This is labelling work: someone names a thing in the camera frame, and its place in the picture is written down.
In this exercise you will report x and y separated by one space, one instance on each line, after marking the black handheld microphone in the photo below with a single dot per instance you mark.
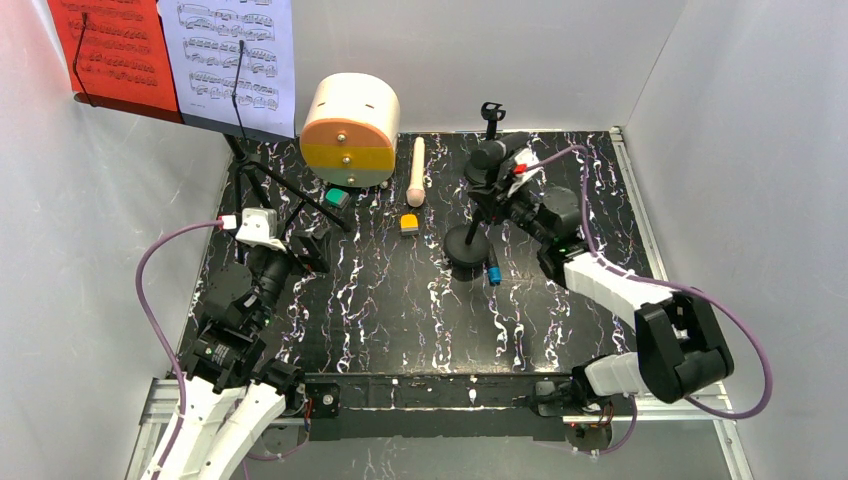
490 154

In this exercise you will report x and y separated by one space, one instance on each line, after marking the black desktop microphone stand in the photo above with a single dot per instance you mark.
466 246

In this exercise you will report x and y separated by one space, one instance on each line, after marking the pink microphone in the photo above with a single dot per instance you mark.
415 193

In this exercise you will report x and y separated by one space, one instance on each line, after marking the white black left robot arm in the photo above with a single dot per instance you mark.
228 393

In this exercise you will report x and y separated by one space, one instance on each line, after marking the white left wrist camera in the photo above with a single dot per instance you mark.
259 228

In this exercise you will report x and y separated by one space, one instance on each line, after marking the white sheet music page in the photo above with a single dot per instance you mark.
232 64

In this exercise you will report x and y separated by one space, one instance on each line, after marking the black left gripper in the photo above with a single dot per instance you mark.
303 250

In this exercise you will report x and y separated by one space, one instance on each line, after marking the black blue marker pen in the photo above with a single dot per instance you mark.
492 266

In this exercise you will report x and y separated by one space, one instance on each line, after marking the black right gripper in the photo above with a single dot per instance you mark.
491 183

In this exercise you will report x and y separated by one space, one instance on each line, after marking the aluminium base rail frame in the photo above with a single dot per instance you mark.
393 329

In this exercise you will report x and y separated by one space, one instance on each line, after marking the yellow and grey eraser block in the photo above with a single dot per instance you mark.
409 224

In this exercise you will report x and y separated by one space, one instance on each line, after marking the green and grey eraser block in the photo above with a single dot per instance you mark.
337 198

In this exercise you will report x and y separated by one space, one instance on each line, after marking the red sheet music page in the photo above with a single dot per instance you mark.
117 57

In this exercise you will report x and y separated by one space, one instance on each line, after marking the round three-colour drawer cabinet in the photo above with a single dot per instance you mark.
351 132

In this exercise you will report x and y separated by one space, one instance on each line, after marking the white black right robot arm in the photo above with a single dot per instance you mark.
680 347

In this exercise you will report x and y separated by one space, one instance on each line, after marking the black tripod music stand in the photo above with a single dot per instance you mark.
246 164

